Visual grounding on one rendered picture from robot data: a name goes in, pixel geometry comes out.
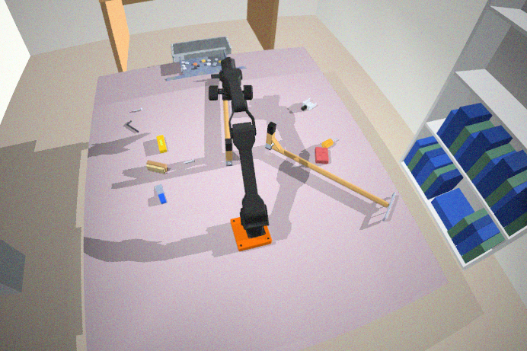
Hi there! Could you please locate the long scraper with wooden handle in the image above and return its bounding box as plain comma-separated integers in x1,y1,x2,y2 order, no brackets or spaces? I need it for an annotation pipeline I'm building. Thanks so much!
211,74,232,166

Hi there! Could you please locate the red rectangular tile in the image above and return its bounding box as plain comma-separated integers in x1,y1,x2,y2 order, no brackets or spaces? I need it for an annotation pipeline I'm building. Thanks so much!
315,147,329,164

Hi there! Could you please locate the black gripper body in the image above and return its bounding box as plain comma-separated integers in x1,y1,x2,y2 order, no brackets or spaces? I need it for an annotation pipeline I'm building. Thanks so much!
209,85,253,101

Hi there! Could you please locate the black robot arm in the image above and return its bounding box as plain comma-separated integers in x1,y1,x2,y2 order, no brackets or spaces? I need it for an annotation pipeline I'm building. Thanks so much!
219,57,269,238

